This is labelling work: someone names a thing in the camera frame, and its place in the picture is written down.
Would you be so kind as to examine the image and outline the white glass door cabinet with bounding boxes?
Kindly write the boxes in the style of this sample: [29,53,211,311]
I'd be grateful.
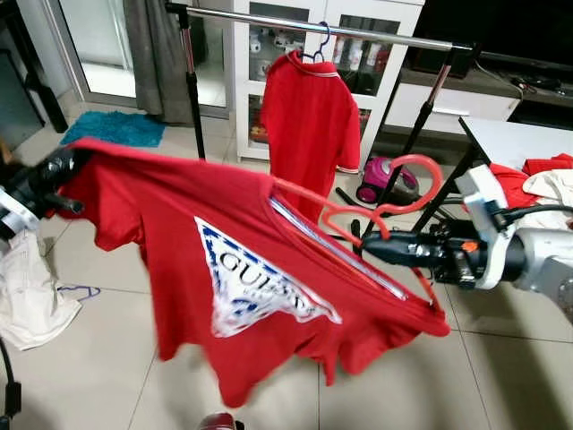
[231,0,426,164]

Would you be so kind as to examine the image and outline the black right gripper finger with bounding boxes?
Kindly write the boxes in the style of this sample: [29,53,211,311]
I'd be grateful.
[367,248,431,268]
[363,231,429,251]

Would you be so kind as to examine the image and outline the cream garment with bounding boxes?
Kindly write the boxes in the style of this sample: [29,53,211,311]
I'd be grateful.
[522,168,573,232]

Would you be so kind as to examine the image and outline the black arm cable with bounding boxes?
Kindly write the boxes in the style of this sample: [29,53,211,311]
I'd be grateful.
[0,336,23,430]
[501,204,573,227]

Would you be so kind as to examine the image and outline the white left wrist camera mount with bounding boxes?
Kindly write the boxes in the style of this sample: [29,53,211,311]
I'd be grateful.
[0,190,41,243]

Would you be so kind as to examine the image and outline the white television console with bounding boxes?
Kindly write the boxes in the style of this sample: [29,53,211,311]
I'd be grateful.
[385,81,525,135]

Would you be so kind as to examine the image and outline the grey curtain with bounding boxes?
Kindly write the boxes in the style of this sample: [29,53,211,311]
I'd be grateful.
[124,0,193,126]

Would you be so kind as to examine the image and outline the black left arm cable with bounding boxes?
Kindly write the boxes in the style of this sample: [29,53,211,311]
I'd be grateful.
[0,336,23,430]

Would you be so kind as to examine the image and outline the black television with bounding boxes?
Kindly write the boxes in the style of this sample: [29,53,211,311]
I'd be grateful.
[407,0,573,77]

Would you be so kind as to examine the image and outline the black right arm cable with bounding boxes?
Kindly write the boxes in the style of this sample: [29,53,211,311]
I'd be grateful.
[501,204,573,227]

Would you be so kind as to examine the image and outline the red shirt with triangle print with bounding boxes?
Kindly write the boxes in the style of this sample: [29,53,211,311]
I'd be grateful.
[56,136,451,409]

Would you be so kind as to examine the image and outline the black metal shelf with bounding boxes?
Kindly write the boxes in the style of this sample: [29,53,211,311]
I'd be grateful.
[0,0,68,135]

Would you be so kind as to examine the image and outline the red polo shirt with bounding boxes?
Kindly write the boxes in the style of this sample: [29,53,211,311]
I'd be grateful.
[260,51,362,225]

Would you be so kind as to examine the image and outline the pink vacuum cleaner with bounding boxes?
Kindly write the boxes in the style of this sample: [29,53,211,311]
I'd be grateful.
[356,155,422,207]

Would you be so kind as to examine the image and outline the black metal clothes rack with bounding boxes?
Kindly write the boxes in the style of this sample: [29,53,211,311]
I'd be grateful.
[164,2,480,238]

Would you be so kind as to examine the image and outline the white framed glass door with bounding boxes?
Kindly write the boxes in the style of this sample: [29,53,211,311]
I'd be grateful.
[40,0,144,108]

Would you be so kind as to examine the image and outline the teal floor mat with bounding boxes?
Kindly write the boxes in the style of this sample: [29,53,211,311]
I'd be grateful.
[61,110,167,149]

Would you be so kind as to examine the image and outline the blue clothes hanger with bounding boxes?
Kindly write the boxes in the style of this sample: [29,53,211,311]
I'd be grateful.
[295,21,334,65]
[56,283,102,302]

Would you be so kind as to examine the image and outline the red cloth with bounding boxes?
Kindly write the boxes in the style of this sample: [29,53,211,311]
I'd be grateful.
[491,154,573,209]

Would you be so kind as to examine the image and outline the red plastic clothes hanger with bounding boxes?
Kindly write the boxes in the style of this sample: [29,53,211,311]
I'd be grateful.
[269,154,446,310]

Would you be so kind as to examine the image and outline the white cloth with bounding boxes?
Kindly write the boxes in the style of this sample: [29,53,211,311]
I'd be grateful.
[0,228,83,352]

